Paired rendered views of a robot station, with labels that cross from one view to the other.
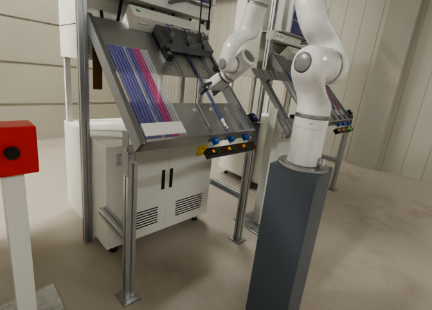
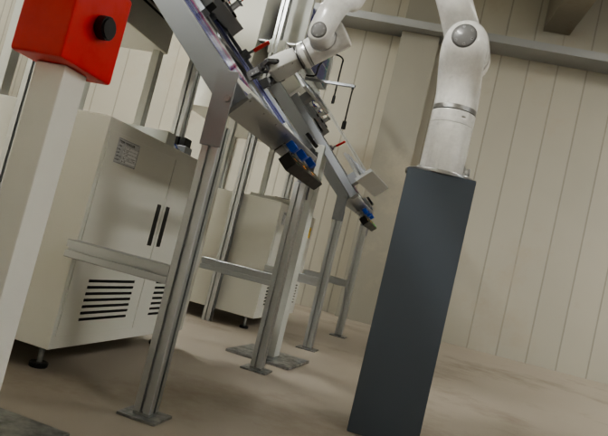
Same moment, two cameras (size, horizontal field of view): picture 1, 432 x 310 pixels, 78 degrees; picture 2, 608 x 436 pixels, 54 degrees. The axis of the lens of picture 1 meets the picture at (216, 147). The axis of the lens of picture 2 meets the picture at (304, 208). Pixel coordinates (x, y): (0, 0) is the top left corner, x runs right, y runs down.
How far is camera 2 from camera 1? 99 cm
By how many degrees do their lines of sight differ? 35
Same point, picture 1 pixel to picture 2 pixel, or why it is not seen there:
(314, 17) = not seen: outside the picture
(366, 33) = (360, 103)
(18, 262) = (17, 266)
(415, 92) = not seen: hidden behind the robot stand
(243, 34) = not seen: outside the picture
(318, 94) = (474, 80)
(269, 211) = (403, 240)
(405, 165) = not seen: hidden behind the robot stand
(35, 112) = not seen: outside the picture
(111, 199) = (88, 230)
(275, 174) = (415, 183)
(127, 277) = (165, 360)
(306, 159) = (454, 164)
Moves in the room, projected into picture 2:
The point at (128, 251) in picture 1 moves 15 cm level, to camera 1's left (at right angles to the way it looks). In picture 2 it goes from (180, 300) to (109, 288)
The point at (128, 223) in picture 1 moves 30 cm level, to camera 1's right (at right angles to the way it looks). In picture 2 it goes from (195, 239) to (313, 266)
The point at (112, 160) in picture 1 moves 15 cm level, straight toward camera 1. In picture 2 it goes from (111, 146) to (149, 151)
